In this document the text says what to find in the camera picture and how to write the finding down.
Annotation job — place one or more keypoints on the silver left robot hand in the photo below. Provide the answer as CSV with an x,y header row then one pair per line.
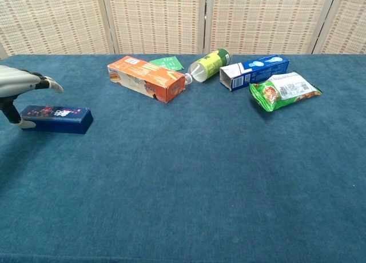
x,y
17,81

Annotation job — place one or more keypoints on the woven bamboo screen panel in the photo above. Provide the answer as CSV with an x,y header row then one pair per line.
x,y
349,20
268,20
154,20
51,20

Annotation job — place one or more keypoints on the orange cardboard carton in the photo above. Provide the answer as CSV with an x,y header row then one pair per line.
x,y
148,74

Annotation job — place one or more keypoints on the green tea sachet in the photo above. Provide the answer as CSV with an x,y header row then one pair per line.
x,y
170,63

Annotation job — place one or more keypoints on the plastic bottle yellow-green label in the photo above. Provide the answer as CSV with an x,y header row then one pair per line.
x,y
211,65

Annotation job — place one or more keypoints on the teal tablecloth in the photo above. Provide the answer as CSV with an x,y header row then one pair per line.
x,y
200,174

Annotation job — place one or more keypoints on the blue white toothpaste box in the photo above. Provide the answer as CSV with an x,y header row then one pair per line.
x,y
257,71

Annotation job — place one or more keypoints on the green snack bag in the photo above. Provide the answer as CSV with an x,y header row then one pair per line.
x,y
266,94

